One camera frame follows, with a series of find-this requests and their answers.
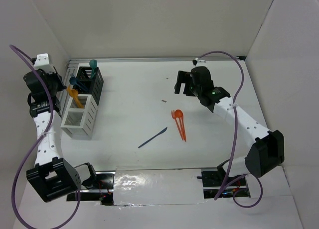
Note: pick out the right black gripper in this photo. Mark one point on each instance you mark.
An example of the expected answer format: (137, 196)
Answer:
(184, 77)

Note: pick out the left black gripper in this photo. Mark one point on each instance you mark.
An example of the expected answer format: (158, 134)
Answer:
(61, 84)

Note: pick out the blue spoon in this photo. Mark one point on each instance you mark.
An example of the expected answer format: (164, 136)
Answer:
(72, 80)

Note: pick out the yellow spoon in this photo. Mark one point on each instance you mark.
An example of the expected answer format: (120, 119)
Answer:
(74, 94)

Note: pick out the blue fork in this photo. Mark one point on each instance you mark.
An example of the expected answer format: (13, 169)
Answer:
(81, 87)

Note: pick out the orange fork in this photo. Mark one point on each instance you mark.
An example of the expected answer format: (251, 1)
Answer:
(177, 123)

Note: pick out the orange spoon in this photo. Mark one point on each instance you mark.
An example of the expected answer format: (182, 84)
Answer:
(178, 114)

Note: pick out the teal spoon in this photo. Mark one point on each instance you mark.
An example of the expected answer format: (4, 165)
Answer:
(93, 65)

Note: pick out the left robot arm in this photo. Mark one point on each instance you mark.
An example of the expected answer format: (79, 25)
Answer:
(52, 176)

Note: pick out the black utensil caddy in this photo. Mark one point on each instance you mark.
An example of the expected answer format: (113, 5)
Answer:
(94, 85)

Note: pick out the white utensil caddy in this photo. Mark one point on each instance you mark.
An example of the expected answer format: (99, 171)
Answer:
(78, 123)

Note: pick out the blue knife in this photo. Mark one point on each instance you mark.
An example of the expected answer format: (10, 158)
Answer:
(152, 138)

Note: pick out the white taped paper sheet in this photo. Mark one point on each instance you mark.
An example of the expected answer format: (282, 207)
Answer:
(157, 187)

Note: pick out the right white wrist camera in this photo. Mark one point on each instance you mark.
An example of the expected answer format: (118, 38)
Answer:
(196, 61)

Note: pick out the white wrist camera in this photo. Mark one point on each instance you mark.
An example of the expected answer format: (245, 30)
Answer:
(196, 61)
(42, 62)

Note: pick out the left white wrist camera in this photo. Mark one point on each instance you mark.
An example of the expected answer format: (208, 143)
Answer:
(42, 62)

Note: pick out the aluminium frame rail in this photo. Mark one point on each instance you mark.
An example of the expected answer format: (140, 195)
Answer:
(154, 59)

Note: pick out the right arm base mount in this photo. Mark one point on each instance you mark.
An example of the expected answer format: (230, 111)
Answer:
(212, 180)

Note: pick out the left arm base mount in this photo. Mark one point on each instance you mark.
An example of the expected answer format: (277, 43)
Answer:
(99, 189)

